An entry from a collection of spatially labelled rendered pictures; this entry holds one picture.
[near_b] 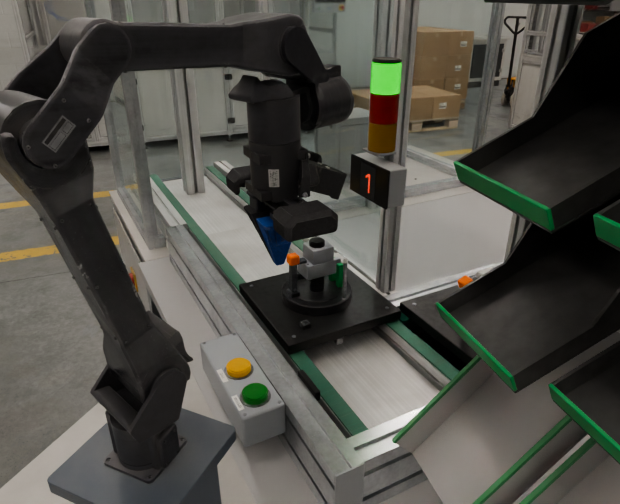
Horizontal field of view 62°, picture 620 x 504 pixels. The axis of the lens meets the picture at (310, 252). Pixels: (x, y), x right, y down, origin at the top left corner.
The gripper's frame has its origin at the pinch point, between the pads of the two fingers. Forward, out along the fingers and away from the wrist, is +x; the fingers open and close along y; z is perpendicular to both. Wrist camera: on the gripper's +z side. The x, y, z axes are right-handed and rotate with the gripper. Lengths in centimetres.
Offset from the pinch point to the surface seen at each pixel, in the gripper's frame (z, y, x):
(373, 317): 25.2, 14.7, 28.2
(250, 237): 22, 69, 34
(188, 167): 17, 110, 25
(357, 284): 29.0, 26.5, 28.3
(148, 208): -1, 87, 27
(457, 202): 101, 75, 40
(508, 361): 12.7, -25.3, 5.3
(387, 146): 30.8, 21.5, -2.0
